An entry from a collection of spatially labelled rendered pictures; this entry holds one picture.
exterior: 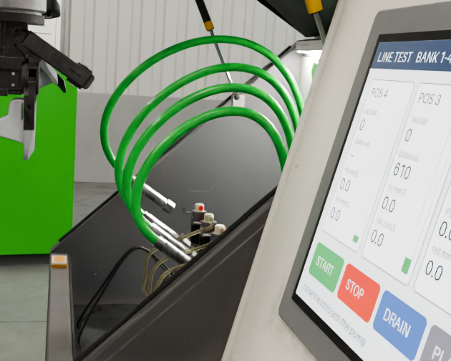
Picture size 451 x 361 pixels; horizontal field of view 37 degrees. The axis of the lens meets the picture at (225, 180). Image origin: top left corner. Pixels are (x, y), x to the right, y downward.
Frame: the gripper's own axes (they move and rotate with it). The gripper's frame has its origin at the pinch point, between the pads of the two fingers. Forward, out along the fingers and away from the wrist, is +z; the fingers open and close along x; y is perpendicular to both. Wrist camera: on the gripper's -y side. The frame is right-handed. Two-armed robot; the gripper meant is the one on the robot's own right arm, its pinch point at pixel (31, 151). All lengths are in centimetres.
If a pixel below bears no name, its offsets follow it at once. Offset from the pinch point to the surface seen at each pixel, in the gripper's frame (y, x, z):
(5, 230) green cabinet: 26, -339, 98
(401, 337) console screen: -29, 61, 5
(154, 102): -18.6, -3.2, -8.3
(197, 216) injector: -28.4, -10.6, 11.9
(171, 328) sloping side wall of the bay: -18.7, 23.1, 19.0
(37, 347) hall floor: 2, -210, 123
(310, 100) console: -34.2, 24.8, -11.2
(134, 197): -14.3, 12.8, 4.0
